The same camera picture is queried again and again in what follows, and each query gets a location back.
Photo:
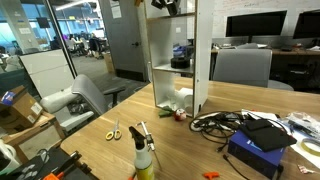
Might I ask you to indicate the black seal tape dispenser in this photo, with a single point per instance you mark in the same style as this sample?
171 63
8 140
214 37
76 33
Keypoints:
173 11

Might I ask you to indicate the white open shelf unit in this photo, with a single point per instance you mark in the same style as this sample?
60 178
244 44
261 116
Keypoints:
203 50

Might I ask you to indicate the yellow tape roll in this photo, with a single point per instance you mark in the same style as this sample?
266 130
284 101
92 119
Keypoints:
308 148

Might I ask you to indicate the grey door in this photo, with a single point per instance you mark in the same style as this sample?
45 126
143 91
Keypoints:
125 33

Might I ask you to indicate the black round device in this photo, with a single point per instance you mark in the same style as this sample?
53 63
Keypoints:
180 62

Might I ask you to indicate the tall brown cardboard box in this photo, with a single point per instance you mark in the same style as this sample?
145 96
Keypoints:
108 63

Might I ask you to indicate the black computer monitor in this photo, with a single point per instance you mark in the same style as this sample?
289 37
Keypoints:
308 24
255 24

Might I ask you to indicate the white plastic cup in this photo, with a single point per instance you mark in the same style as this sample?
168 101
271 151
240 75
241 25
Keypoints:
185 97

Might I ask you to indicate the red ball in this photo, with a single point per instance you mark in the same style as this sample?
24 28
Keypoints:
180 115

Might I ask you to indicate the grey armrest office chair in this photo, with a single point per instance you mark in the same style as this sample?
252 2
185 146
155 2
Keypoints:
86 93

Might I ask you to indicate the white partition panel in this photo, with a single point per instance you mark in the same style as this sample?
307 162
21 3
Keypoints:
46 73

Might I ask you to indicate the silver digital caliper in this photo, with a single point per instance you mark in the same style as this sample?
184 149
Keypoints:
149 137

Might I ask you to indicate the white yellow spray bottle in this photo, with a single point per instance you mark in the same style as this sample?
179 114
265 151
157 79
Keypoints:
143 160

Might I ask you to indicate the black fabric pouch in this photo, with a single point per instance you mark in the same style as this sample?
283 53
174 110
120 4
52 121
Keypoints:
266 135

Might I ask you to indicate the wooden side table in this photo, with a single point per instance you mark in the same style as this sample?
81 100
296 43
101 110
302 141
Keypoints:
40 121

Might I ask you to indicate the blue cardboard box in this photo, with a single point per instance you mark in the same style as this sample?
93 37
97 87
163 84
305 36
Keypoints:
256 156

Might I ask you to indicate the small orange tool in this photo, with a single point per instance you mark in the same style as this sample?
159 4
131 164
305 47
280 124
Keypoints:
211 175

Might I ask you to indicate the clear plastic bag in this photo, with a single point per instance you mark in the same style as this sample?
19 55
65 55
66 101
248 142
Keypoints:
303 123

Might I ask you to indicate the black orange clamp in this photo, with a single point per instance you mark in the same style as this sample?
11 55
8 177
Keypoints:
60 174

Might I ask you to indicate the black tool case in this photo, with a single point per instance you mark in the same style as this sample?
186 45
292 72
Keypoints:
33 170

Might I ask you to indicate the red white wrapper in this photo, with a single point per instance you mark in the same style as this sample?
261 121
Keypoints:
305 169

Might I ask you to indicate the white wall plate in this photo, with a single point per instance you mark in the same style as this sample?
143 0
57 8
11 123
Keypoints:
178 30

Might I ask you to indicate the large wall whiteboard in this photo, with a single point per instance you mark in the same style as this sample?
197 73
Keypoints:
260 5

